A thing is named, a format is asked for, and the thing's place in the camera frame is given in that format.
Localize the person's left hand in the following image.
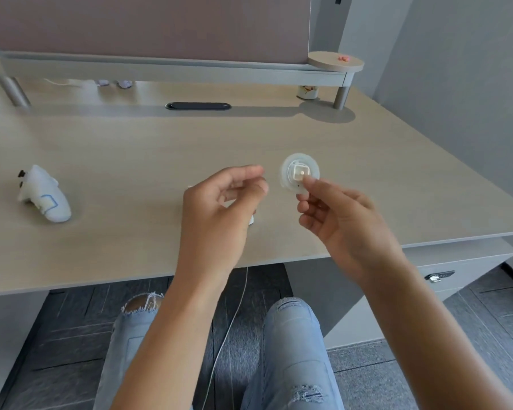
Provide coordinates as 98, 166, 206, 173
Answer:
177, 165, 269, 271

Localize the person's right hand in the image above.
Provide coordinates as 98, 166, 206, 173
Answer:
296, 174, 408, 286

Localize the translucent white round plastic disc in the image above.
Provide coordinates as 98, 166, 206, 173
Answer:
280, 152, 321, 195

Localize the person's right forearm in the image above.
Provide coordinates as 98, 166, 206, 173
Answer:
358, 255, 513, 410

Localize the person's left forearm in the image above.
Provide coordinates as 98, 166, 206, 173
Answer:
110, 266, 240, 410

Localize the small white box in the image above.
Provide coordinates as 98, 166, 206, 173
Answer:
186, 184, 257, 227

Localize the round wooden shelf plate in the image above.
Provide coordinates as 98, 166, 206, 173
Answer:
307, 51, 365, 73

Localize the metal drawer lock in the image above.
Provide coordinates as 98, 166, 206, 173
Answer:
424, 270, 456, 286

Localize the grey drawer cabinet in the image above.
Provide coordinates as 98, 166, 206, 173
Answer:
286, 237, 513, 351

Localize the person's right leg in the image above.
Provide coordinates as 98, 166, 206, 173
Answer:
239, 297, 345, 410

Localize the person's leg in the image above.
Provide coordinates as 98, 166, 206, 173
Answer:
239, 297, 345, 410
93, 292, 197, 410

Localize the person's left leg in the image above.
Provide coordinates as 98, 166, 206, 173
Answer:
93, 292, 197, 410

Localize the mauve desk partition panel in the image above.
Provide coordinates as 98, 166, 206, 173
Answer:
0, 0, 313, 67

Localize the white plush toy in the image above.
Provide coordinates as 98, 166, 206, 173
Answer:
17, 164, 73, 224

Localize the black oval cable grommet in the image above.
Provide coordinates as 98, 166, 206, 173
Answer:
165, 102, 232, 112

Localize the white hanging cable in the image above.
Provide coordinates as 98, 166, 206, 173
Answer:
204, 266, 249, 410

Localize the grey metal shelf frame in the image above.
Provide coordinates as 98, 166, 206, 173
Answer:
0, 48, 354, 110

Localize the thin white cable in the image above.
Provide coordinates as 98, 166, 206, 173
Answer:
42, 78, 95, 87

